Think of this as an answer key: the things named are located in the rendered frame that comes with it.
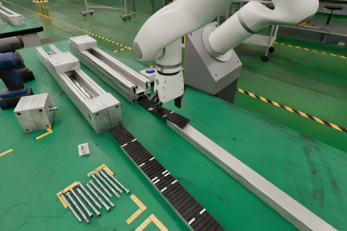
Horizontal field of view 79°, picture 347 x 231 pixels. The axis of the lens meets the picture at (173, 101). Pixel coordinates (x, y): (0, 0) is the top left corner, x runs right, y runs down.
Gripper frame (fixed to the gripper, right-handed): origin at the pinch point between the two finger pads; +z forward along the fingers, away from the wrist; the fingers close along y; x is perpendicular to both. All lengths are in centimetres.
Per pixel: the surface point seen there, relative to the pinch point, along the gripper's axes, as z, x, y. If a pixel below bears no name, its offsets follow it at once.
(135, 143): 2.9, -5.1, -17.8
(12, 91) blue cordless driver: -1, 50, -42
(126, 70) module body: -2.0, 34.9, 2.2
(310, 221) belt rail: 3, -50, -1
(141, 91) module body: 1.7, 19.4, 0.4
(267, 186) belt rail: 3.2, -39.8, 0.3
